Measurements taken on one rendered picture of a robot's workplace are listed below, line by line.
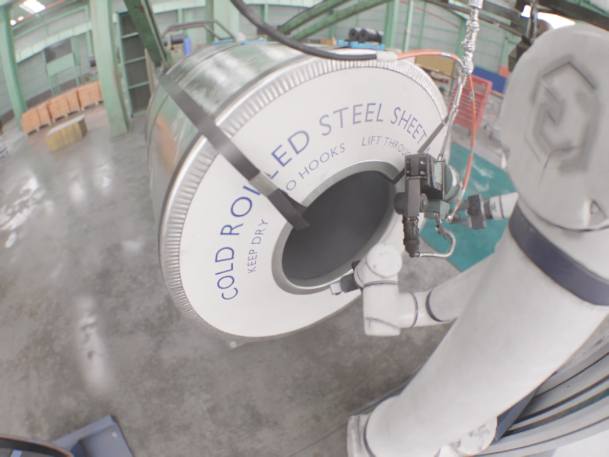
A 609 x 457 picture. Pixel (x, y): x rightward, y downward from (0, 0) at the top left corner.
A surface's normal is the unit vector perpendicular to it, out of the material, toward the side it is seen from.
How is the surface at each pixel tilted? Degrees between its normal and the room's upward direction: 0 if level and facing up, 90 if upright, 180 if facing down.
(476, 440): 9
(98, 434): 0
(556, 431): 90
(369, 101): 90
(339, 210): 53
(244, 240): 90
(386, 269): 23
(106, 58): 90
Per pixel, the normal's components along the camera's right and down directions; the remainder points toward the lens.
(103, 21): 0.52, 0.59
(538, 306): -0.92, 0.18
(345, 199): -0.77, 0.00
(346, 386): 0.04, -0.74
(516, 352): -0.77, 0.31
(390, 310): 0.04, -0.39
